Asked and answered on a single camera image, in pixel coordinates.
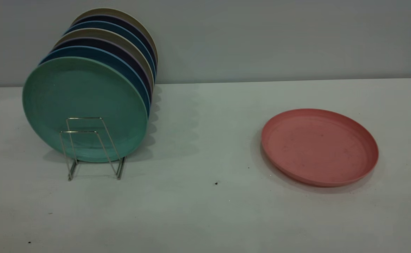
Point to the green plate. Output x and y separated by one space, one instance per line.
85 95

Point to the pink plate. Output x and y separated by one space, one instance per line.
318 147

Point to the blue plate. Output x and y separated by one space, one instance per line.
121 31
128 68

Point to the beige plate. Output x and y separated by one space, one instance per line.
121 13
96 33

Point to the dark purple plate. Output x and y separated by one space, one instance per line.
121 52
121 23

